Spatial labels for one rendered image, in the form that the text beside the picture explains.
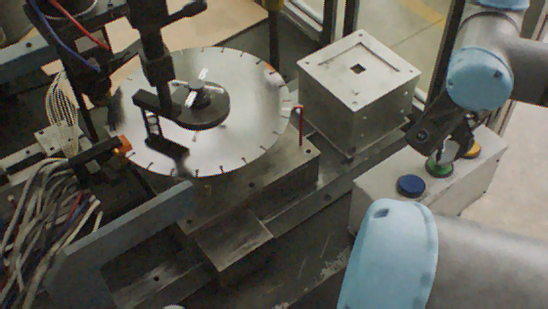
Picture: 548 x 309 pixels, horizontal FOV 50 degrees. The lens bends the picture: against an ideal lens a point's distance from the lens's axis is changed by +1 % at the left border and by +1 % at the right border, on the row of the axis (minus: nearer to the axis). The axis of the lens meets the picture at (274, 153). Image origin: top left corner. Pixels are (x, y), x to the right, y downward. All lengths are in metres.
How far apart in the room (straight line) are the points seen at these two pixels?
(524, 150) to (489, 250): 2.00
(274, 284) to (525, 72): 0.57
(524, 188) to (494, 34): 1.55
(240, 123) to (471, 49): 0.45
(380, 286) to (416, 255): 0.03
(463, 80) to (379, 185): 0.34
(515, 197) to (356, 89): 1.18
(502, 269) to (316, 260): 0.71
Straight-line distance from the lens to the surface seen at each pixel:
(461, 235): 0.43
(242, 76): 1.12
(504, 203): 2.22
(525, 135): 2.47
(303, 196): 1.16
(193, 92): 1.03
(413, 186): 1.02
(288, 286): 1.07
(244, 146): 1.00
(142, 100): 1.01
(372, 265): 0.41
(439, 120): 0.91
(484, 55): 0.74
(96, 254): 0.90
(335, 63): 1.23
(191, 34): 1.55
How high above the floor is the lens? 1.70
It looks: 50 degrees down
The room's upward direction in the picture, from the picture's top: 2 degrees counter-clockwise
